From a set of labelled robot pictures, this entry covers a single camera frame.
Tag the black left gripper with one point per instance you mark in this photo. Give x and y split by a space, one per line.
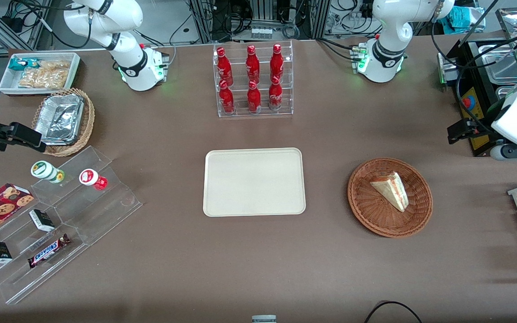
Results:
477 130

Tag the triangular sandwich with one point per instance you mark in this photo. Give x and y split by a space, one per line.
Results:
393 190

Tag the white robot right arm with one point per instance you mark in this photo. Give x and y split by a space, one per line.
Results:
128 54

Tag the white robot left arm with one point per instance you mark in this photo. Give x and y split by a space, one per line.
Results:
386 54

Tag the aluminium foil tray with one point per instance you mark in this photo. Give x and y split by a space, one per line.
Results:
59 119

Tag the light tan wicker basket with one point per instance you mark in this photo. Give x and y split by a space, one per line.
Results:
89 121

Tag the brown round wicker basket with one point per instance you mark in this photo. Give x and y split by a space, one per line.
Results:
375 215

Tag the cream plastic serving tray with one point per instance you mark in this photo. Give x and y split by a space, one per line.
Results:
254 181

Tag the red emergency stop button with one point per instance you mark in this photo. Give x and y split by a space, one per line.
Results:
467 102

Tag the green lidded yogurt cup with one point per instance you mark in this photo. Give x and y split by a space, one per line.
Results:
43 169

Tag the white rectangular plastic bin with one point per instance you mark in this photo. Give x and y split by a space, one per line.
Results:
7 85

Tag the clear bag of crackers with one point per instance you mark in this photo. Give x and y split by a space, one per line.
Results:
43 80
56 65

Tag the silver box with green light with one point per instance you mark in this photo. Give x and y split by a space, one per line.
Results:
447 72

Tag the teal snack packet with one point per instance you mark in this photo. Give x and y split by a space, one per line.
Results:
18 63

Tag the red lidded yogurt cup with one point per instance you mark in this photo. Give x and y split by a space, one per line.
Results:
89 177

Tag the stainless steel pan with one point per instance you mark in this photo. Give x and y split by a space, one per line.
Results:
512 24
505 67

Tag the clear acrylic stepped stand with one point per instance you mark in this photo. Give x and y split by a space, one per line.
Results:
101 211

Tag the teal plastic bag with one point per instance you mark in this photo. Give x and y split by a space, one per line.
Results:
462 19

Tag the Snickers chocolate bar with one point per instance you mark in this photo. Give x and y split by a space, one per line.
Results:
47 251

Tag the red cola bottle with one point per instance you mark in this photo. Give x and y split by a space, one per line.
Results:
254 99
225 69
227 101
275 96
277 65
253 66

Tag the clear acrylic bottle rack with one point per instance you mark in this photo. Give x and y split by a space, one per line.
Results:
240 112

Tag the small grey device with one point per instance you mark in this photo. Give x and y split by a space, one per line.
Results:
264 319

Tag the aluminium profile frame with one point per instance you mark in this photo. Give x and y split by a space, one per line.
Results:
321 18

